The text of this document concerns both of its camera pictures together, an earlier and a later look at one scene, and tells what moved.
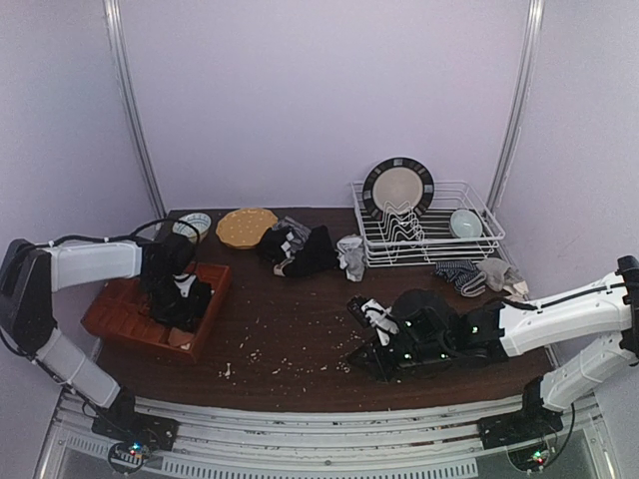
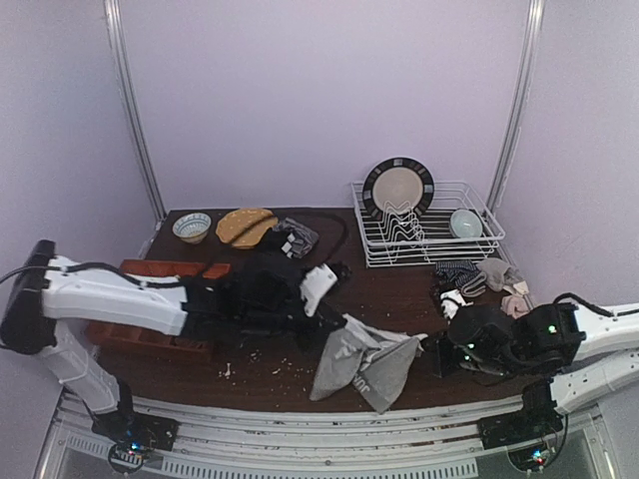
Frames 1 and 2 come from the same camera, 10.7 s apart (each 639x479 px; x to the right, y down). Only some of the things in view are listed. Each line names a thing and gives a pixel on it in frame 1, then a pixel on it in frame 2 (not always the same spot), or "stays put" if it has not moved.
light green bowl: [465, 224] stays put
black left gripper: [176, 309] → [310, 328]
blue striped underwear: [464, 274] stays put
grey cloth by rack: [498, 274] stays put
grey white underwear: [350, 255] → [378, 362]
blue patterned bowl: [199, 220] stays put
